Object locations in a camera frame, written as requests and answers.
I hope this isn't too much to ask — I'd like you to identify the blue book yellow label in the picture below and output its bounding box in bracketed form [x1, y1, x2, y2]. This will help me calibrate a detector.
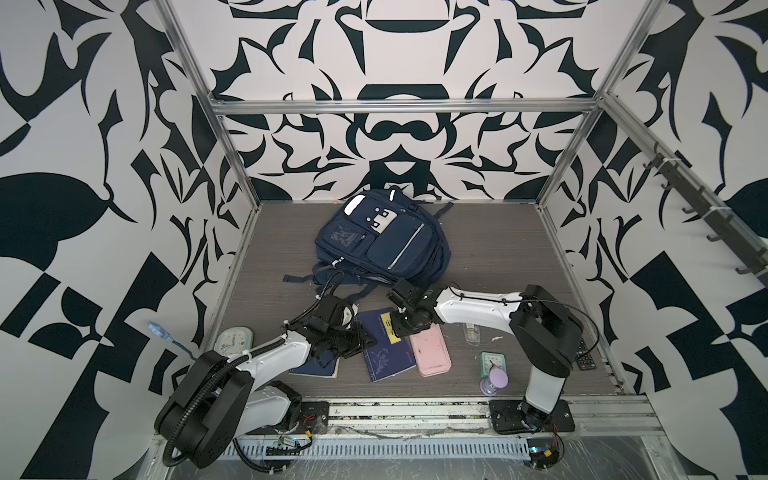
[289, 351, 338, 378]
[357, 309, 416, 383]

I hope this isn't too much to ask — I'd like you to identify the navy blue school backpack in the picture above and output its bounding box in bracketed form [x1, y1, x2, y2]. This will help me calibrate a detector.
[283, 187, 453, 303]

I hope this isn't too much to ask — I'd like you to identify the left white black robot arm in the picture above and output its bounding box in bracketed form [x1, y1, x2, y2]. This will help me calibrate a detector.
[154, 295, 377, 468]

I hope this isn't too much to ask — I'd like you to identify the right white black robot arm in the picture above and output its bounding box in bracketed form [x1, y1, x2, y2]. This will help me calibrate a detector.
[387, 279, 585, 429]

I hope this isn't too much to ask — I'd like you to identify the pink pencil case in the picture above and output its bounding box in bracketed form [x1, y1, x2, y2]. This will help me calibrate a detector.
[409, 324, 452, 378]

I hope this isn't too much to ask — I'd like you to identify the small green square clock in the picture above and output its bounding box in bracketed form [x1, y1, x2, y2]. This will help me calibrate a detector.
[480, 352, 507, 379]

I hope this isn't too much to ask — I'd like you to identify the round mint alarm clock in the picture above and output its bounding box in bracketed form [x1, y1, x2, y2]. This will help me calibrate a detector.
[214, 327, 253, 357]

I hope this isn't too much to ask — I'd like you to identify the purple cylindrical container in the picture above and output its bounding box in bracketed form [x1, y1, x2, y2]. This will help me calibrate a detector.
[480, 367, 509, 397]

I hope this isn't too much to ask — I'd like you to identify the black remote control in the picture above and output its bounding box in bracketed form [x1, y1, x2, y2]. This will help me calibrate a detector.
[575, 339, 597, 371]

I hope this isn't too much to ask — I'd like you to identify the small green circuit board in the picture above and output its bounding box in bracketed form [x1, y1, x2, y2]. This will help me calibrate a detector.
[526, 436, 565, 471]

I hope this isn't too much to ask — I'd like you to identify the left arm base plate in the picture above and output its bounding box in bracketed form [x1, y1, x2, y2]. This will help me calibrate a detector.
[289, 401, 330, 435]

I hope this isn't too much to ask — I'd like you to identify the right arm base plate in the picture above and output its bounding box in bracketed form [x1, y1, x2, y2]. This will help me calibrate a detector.
[488, 399, 576, 435]

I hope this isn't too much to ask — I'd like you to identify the left black corrugated cable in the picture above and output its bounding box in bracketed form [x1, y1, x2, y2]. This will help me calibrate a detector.
[230, 434, 301, 474]

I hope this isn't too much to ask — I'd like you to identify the aluminium frame rail base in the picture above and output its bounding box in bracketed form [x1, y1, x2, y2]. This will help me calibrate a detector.
[134, 395, 685, 480]

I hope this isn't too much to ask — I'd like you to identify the black wall hook rack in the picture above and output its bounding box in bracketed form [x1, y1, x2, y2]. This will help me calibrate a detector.
[643, 141, 767, 288]

